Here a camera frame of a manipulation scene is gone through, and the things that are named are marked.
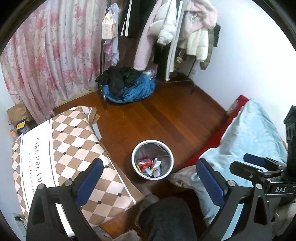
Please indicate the red blue milk carton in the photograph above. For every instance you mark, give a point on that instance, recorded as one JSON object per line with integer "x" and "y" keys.
{"x": 147, "y": 172}

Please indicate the black clothes rack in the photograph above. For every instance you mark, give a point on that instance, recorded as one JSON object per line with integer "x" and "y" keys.
{"x": 157, "y": 25}

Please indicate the red bed sheet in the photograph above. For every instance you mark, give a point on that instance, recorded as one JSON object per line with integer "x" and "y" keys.
{"x": 214, "y": 141}

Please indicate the pink floral curtain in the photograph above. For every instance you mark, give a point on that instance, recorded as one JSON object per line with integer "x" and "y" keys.
{"x": 54, "y": 56}

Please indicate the blue and black clothes pile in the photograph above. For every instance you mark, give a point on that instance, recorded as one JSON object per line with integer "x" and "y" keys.
{"x": 125, "y": 84}

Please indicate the white round trash bin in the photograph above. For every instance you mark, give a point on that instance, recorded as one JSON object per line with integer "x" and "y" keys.
{"x": 153, "y": 149}

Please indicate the grey slipper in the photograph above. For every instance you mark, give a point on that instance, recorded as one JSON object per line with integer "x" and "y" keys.
{"x": 148, "y": 201}

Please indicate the white power strip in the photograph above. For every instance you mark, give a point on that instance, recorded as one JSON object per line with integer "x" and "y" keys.
{"x": 21, "y": 223}

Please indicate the white skincare box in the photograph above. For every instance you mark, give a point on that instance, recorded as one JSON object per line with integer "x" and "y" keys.
{"x": 156, "y": 168}

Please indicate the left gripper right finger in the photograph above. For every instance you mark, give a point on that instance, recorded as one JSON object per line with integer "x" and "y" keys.
{"x": 254, "y": 222}

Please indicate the brown paper bag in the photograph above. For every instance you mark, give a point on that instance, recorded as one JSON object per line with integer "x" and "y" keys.
{"x": 18, "y": 113}

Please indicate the hanging clothes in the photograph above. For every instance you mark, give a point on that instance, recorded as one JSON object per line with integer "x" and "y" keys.
{"x": 199, "y": 32}

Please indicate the red cola can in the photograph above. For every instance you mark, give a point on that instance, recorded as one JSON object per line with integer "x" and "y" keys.
{"x": 144, "y": 162}

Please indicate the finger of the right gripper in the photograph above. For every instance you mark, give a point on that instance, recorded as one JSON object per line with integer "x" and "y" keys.
{"x": 267, "y": 163}
{"x": 252, "y": 174}

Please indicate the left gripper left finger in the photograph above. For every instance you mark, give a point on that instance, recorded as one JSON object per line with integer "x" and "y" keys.
{"x": 44, "y": 222}

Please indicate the checkered printed tablecloth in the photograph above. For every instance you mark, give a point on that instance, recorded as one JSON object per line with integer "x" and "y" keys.
{"x": 58, "y": 150}

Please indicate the light blue blanket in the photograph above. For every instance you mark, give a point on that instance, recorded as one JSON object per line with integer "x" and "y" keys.
{"x": 251, "y": 132}

